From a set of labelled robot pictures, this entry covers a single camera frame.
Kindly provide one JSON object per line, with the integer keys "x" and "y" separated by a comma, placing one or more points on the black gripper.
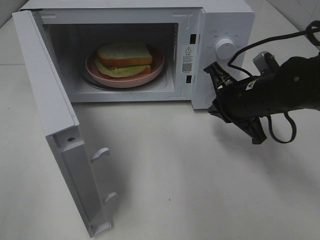
{"x": 230, "y": 103}

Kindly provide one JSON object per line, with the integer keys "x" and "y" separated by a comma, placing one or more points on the white bread sandwich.
{"x": 123, "y": 59}

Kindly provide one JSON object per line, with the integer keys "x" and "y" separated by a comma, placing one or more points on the pink round plate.
{"x": 147, "y": 75}

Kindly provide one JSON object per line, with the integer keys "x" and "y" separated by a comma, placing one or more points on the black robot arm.
{"x": 294, "y": 85}

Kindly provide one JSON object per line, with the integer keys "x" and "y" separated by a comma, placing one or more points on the white upper microwave knob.
{"x": 225, "y": 48}

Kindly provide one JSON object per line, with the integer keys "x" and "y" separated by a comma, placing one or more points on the white warning label sticker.
{"x": 186, "y": 59}

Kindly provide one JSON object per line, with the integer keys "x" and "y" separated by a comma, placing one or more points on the glass microwave turntable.
{"x": 158, "y": 84}

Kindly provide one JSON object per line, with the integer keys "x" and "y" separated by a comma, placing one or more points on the white microwave oven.
{"x": 77, "y": 27}

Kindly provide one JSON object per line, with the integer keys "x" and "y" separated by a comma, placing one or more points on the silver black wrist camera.
{"x": 266, "y": 63}

